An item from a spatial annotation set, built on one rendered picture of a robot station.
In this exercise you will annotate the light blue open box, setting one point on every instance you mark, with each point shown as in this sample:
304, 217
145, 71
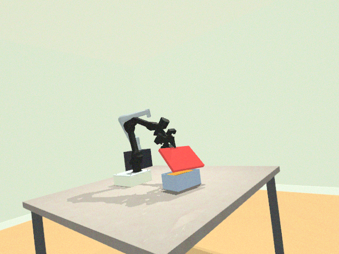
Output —
181, 180

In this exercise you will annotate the red lid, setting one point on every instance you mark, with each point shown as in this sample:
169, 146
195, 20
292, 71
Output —
180, 158

